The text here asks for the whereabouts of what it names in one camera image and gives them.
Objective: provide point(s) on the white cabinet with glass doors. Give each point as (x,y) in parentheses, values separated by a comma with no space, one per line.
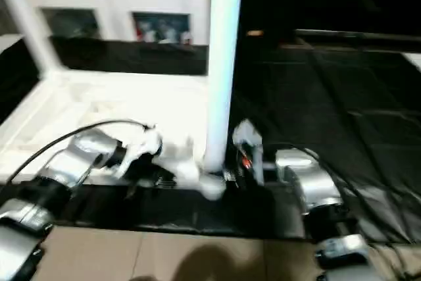
(118,8)

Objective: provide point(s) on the dark low furniture silver edge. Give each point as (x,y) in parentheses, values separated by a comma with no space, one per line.
(358,35)

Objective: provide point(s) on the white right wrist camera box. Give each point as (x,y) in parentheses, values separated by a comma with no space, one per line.
(247,135)

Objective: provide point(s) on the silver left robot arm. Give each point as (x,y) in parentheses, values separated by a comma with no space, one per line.
(52,176)

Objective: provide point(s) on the black work mat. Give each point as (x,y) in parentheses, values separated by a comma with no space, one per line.
(197,208)

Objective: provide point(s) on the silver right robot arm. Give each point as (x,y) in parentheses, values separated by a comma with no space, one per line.
(316,189)

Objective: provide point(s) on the small yellow label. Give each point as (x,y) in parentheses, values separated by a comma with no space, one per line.
(254,33)

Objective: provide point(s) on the crumpled black plastic sheet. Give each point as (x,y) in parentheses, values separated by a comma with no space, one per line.
(342,116)

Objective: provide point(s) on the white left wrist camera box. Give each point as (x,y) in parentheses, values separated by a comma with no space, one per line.
(148,146)

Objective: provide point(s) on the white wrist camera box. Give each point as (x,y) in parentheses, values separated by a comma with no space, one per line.
(148,146)
(247,135)

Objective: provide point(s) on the white plastic table top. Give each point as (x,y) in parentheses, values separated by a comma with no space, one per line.
(118,110)

